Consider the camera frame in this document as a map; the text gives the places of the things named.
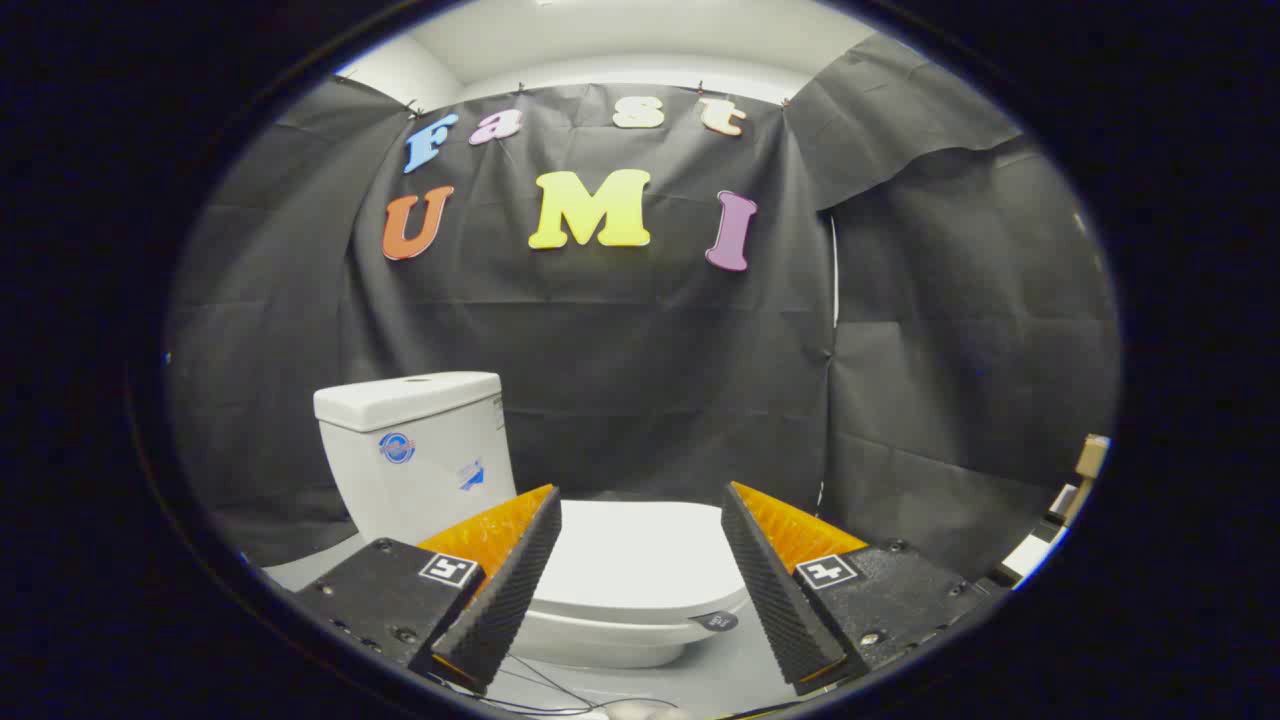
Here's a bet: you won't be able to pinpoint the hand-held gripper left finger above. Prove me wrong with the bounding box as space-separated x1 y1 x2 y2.
288 484 563 695

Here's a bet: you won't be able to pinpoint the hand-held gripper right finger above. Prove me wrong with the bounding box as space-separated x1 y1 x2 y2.
720 481 1006 697

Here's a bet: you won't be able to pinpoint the white toilet lid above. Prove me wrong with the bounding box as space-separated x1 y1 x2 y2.
528 499 753 614

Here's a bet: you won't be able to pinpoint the white toilet seat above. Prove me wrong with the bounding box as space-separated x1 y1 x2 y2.
522 590 749 644

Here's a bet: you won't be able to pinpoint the black backdrop cloth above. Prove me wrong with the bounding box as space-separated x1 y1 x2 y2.
165 35 1121 581

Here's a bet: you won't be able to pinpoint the cardboard box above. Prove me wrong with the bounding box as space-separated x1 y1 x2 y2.
1062 434 1112 528

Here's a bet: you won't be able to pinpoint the thin black cables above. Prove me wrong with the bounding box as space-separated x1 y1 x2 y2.
440 652 681 717

